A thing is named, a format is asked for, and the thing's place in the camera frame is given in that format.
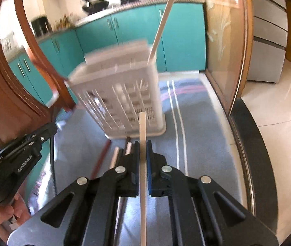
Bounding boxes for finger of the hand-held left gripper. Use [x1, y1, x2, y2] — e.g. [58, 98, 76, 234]
[0, 122, 58, 159]

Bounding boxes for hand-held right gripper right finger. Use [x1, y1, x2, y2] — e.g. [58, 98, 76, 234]
[147, 140, 279, 246]

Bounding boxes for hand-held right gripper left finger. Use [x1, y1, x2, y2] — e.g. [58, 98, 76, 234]
[41, 140, 139, 246]

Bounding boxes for light wooden chopstick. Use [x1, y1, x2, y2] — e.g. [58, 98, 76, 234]
[124, 138, 133, 155]
[139, 112, 147, 246]
[109, 147, 120, 170]
[147, 0, 183, 64]

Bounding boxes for dark brown chopstick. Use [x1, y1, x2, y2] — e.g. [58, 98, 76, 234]
[90, 140, 111, 180]

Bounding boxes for white plastic utensil basket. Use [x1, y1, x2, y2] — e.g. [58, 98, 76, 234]
[67, 39, 166, 139]

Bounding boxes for person's left hand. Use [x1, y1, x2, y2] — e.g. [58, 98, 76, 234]
[0, 192, 32, 236]

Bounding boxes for carved wooden chair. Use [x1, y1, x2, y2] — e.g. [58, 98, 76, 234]
[0, 0, 76, 154]

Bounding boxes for blue striped cloth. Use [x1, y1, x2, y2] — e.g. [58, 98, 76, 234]
[25, 78, 248, 246]

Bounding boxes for black countertop appliance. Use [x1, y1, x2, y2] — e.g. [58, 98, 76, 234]
[30, 16, 52, 38]

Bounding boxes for row of small bottles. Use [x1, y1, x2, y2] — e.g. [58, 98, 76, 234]
[54, 15, 72, 29]

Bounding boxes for teal kitchen cabinets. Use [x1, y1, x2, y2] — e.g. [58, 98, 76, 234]
[7, 1, 207, 113]

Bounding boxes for black wok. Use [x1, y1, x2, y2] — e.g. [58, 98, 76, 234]
[82, 0, 109, 14]

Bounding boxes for wood framed glass door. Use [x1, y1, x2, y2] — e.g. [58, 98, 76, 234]
[186, 0, 253, 116]

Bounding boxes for silver refrigerator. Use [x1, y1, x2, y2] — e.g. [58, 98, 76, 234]
[246, 0, 289, 84]

